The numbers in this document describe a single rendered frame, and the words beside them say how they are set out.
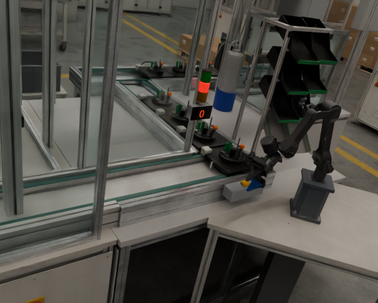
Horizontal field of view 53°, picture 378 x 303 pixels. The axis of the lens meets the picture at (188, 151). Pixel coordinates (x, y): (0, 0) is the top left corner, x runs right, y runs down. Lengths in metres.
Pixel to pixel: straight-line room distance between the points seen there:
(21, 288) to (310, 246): 1.18
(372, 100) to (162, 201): 4.93
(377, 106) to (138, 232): 5.04
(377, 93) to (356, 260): 4.52
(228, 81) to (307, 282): 1.54
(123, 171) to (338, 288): 1.87
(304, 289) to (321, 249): 1.11
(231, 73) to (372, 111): 3.70
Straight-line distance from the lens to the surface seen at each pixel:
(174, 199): 1.67
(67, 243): 1.50
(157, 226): 1.64
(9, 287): 1.53
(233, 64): 2.82
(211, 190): 1.78
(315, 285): 2.98
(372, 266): 1.89
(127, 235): 1.58
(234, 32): 3.17
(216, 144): 2.14
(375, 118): 6.21
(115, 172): 1.79
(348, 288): 3.10
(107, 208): 1.54
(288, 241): 1.78
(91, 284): 1.68
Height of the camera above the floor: 1.91
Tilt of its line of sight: 28 degrees down
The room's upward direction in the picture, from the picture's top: 12 degrees clockwise
